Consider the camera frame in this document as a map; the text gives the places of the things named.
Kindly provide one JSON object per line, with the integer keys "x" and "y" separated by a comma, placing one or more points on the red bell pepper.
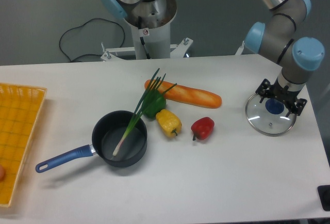
{"x": 202, "y": 128}

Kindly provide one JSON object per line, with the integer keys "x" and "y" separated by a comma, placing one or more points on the glass pot lid blue knob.
{"x": 268, "y": 116}

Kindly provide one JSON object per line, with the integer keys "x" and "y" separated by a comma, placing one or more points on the black device at table corner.
{"x": 324, "y": 195}

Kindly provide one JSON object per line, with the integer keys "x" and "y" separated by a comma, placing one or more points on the dark saucepan blue handle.
{"x": 117, "y": 138}

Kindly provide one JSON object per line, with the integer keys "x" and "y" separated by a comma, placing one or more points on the yellow woven basket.
{"x": 20, "y": 108}

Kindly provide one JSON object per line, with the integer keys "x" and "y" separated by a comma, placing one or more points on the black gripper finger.
{"x": 295, "y": 106}
{"x": 264, "y": 90}

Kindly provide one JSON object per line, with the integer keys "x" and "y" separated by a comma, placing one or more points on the orange baguette bread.
{"x": 193, "y": 96}

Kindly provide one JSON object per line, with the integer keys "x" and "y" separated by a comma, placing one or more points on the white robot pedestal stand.
{"x": 150, "y": 25}

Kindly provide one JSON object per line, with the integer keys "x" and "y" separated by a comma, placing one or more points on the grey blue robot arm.
{"x": 273, "y": 41}

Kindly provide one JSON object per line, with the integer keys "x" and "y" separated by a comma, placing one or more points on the green bell pepper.
{"x": 153, "y": 104}

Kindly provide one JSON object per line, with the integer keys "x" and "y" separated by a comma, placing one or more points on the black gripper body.
{"x": 288, "y": 98}

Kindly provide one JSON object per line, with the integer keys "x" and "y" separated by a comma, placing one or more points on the yellow bell pepper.
{"x": 170, "y": 124}

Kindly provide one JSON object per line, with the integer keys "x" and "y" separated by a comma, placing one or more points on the green spring onion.
{"x": 154, "y": 84}

